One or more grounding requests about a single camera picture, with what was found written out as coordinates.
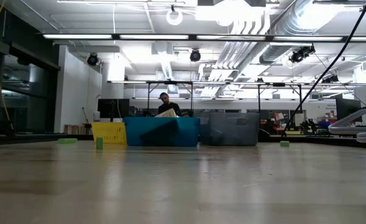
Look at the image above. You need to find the yellow green crayon box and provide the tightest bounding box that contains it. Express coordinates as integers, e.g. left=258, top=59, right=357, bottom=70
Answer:
left=155, top=108, right=178, bottom=118

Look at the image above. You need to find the teal plastic bin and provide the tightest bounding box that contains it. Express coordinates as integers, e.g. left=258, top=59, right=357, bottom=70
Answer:
left=123, top=116, right=201, bottom=147

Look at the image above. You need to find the person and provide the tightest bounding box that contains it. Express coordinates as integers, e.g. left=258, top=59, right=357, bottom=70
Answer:
left=157, top=91, right=181, bottom=116

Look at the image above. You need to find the grey translucent plastic bin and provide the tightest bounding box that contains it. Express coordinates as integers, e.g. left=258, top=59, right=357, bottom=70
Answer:
left=199, top=112, right=260, bottom=146

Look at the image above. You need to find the black round ceiling spotlight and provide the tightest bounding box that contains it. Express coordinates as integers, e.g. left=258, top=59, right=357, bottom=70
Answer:
left=189, top=49, right=202, bottom=63
left=86, top=52, right=99, bottom=67

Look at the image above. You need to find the yellow slotted plastic basket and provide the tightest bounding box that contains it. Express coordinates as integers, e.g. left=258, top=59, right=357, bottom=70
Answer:
left=91, top=121, right=128, bottom=145

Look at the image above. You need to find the stack of wooden blocks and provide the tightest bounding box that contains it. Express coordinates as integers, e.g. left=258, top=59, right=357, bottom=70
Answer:
left=63, top=123, right=88, bottom=135

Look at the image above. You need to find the cluttered workbench with equipment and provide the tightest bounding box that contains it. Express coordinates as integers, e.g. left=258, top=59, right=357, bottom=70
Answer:
left=262, top=117, right=337, bottom=138

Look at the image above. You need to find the long ceiling light bar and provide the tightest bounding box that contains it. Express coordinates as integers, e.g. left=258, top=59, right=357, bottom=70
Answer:
left=42, top=33, right=366, bottom=42

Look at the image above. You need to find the black ceiling spotlight cluster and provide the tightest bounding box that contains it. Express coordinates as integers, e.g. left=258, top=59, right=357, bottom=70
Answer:
left=288, top=45, right=316, bottom=64

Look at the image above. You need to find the black computer monitor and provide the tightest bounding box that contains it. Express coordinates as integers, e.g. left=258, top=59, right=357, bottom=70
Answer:
left=335, top=96, right=362, bottom=123

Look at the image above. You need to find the black metal workstation frame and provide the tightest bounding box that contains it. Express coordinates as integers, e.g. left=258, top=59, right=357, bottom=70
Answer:
left=108, top=80, right=366, bottom=116

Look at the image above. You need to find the white ring fixture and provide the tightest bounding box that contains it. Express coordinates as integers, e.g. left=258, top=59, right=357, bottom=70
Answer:
left=165, top=8, right=184, bottom=26

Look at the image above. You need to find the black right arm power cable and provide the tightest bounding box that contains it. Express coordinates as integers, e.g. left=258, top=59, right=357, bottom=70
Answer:
left=281, top=0, right=366, bottom=138

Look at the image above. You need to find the black metal table frame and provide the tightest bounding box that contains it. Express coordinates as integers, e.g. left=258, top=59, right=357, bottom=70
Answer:
left=0, top=133, right=366, bottom=149

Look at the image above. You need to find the silver ventilation duct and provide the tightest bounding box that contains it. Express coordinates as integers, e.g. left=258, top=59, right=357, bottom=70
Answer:
left=258, top=0, right=336, bottom=65

